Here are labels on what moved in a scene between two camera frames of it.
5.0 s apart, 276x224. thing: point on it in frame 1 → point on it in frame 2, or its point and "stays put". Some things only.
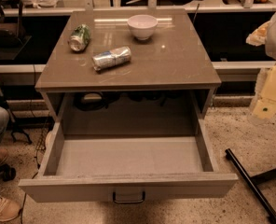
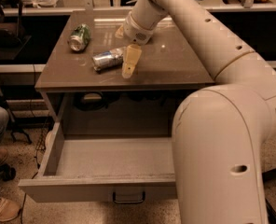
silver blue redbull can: [111, 58] stays put
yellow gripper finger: [265, 35] → [119, 32]
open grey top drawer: [128, 169] stays put
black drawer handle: [129, 202] stays put
